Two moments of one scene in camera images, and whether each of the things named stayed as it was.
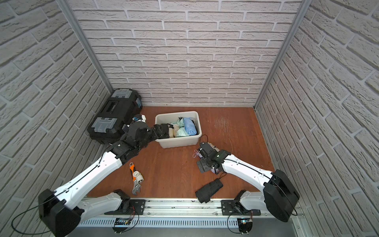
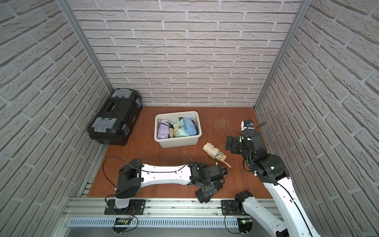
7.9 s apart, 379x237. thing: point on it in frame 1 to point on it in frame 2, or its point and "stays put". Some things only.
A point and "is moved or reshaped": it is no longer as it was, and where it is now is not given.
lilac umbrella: x=197 y=153 is moved or reshaped
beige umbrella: x=172 y=132 stays put
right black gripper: x=202 y=166 to x=236 y=141
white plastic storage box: x=170 y=117 stays put
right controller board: x=245 y=224 stays put
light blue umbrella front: x=190 y=126 stays put
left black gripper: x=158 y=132 to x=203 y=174
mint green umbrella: x=181 y=131 stays put
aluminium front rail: x=189 y=208 stays put
